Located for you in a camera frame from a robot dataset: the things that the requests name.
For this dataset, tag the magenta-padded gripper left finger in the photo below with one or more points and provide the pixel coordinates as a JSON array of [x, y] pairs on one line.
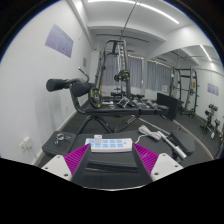
[[56, 166]]

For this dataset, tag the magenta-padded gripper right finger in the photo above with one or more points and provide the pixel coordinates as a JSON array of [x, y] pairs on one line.
[[165, 165]]

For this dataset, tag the silver barbell bar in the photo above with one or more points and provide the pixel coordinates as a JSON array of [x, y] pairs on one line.
[[173, 145]]

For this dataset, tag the black flat weight bench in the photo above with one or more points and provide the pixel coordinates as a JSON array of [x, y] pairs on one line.
[[78, 138]]

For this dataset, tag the white power strip blue sockets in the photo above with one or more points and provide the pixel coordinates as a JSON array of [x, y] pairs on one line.
[[116, 145]]

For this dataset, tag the black box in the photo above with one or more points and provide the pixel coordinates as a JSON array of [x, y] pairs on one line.
[[168, 105]]

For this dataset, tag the group of grey dumbbells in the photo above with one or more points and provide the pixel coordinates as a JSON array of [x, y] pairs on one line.
[[146, 103]]

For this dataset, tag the black bench with roller pad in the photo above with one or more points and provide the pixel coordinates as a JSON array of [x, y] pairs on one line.
[[110, 111]]

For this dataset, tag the black weight plate yellow marks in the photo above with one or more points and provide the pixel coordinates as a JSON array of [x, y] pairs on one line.
[[95, 97]]

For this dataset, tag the black power rack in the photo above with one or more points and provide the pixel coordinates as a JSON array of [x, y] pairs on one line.
[[194, 90]]

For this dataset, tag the narrow grey window curtain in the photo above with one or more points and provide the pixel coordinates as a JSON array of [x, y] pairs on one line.
[[159, 76]]

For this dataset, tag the wide grey window curtain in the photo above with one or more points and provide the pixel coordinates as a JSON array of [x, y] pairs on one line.
[[136, 71]]

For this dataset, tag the black yellow plate on machine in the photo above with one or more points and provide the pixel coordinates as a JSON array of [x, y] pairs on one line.
[[122, 76]]

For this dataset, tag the short ceiling light strip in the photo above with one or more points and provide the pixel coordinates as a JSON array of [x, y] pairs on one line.
[[206, 53]]

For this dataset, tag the long ceiling light strip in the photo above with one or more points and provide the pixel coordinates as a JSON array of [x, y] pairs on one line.
[[156, 11]]

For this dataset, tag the white wall outlet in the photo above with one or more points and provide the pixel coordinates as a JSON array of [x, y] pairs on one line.
[[25, 144]]

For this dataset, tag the small purple wall poster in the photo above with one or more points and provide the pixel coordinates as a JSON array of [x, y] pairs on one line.
[[213, 89]]

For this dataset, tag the small beige wall plaque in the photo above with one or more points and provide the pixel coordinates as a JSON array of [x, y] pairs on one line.
[[84, 62]]

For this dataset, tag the large purple wall poster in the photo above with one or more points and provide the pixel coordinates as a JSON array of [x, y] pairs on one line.
[[59, 40]]

